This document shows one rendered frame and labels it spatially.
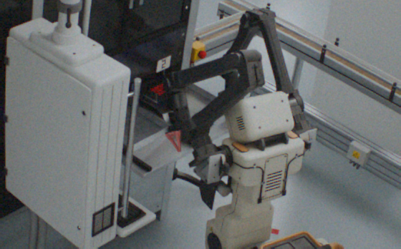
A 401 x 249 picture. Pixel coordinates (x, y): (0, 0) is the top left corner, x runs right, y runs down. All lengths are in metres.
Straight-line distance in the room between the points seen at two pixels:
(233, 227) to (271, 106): 0.50
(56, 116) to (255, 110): 0.70
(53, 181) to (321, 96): 2.63
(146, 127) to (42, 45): 1.00
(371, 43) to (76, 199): 2.52
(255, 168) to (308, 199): 1.92
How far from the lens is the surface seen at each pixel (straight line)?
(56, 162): 2.96
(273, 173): 3.08
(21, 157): 3.15
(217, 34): 4.38
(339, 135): 4.55
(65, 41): 2.78
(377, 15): 4.88
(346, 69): 4.35
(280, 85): 3.27
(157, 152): 3.53
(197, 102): 3.88
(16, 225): 3.64
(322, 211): 4.83
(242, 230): 3.26
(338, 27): 5.05
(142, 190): 4.24
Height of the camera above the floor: 2.93
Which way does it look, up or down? 33 degrees down
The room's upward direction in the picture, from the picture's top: 10 degrees clockwise
